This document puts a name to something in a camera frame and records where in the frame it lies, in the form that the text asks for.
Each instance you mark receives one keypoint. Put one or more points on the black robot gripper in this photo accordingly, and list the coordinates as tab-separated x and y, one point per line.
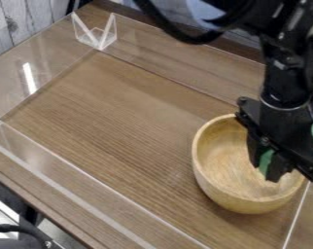
279	129

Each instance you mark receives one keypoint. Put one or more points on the light wooden bowl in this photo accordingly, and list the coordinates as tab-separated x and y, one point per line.
225	176

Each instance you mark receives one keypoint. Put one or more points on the green rectangular block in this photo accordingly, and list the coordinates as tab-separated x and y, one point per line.
274	166

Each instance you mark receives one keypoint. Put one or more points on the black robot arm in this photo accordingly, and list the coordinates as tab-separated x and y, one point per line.
280	23

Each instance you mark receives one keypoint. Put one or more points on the clear acrylic enclosure wall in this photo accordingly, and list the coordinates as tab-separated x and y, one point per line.
96	131

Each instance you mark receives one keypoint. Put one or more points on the clear acrylic corner bracket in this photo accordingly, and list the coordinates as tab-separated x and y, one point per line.
96	37

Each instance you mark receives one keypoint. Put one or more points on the black metal table bracket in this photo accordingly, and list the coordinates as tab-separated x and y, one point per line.
35	239

